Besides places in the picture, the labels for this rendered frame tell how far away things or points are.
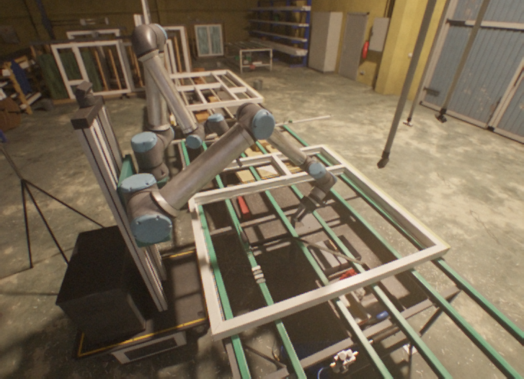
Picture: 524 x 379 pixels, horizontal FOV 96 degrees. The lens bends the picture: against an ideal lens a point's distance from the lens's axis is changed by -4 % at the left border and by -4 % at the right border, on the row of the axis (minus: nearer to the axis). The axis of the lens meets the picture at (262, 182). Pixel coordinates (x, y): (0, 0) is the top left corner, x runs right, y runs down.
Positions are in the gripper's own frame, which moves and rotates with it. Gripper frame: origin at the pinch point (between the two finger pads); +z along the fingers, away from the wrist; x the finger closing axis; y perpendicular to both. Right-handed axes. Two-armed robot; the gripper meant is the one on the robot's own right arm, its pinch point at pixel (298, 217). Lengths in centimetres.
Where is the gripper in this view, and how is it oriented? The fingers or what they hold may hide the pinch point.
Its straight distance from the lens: 158.0
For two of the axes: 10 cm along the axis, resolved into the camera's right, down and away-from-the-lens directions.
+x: -5.5, -4.4, -7.2
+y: -5.5, -4.6, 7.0
